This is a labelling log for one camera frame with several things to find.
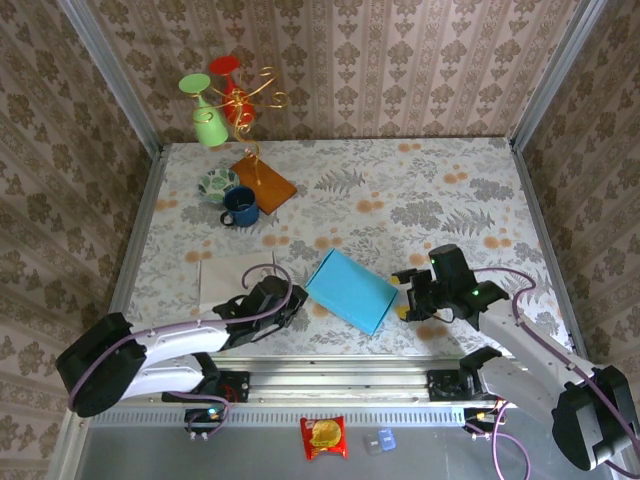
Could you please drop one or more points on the blue paper box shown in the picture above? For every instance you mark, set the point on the blue paper box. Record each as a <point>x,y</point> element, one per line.
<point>350,292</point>

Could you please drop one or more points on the aluminium mounting rail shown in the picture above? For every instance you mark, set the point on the aluminium mounting rail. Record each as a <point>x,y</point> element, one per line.
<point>340,380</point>

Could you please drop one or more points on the red snack packet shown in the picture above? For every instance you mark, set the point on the red snack packet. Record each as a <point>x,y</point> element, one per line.
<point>324,437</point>

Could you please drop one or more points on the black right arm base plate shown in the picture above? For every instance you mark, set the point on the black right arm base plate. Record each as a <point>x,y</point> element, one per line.
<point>434,380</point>

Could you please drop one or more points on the leaf pattern bowl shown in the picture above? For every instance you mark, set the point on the leaf pattern bowl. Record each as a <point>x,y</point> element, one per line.
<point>216,181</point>

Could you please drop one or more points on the small black controller board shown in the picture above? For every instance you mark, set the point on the small black controller board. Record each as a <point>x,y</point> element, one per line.
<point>200,415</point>
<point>475,415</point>

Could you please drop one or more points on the small blue card packet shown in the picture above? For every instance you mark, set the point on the small blue card packet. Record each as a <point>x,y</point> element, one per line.
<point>387,438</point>

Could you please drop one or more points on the brown wooden board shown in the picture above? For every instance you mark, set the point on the brown wooden board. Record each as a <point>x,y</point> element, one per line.
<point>275,185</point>

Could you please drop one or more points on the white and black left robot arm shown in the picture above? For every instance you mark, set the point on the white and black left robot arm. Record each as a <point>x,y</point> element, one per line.
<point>170,345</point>

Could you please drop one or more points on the small grey card packet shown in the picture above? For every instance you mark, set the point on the small grey card packet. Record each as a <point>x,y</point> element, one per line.
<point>371,444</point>

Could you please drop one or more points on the green wine glass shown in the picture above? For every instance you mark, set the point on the green wine glass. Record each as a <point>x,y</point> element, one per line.
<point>210,131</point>

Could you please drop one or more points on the red wine glass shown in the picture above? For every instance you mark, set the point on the red wine glass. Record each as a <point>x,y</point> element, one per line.
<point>223,65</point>

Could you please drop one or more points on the aluminium frame post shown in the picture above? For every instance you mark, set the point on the aluminium frame post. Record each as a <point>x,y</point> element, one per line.
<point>555,65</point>
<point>115,75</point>

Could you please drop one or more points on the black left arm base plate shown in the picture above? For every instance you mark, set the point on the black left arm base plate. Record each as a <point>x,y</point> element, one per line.
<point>242,385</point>

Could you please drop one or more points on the aluminium table side rail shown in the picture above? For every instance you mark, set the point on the aluminium table side rail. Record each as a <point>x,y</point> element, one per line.
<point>526,167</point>
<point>141,210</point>

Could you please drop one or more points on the white paper box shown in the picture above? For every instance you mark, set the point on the white paper box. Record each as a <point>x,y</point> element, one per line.
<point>225,280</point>

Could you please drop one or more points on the dark blue mug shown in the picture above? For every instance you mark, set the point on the dark blue mug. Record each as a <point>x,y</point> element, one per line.
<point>245,212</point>

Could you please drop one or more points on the grey metal sheet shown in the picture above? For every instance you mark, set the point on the grey metal sheet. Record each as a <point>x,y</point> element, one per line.
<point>250,455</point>

